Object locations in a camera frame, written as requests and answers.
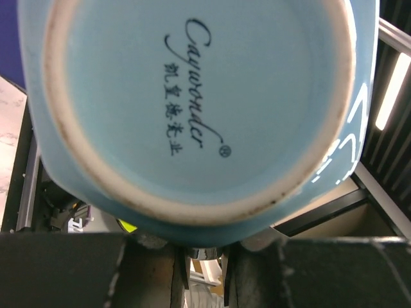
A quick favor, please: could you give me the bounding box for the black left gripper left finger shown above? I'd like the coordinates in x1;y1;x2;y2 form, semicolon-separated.
1;232;188;307

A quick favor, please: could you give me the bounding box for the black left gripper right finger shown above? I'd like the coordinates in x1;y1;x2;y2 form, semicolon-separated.
223;236;410;307

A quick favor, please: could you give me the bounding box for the light blue mug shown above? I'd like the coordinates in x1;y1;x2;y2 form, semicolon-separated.
17;1;380;248

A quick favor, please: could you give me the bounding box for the green plate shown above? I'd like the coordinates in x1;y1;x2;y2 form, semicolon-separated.
116;219;137;234

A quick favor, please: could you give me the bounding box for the blue binder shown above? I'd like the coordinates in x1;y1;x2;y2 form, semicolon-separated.
0;0;26;89

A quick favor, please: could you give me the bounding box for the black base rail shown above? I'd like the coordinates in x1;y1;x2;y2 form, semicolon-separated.
1;107;43;233

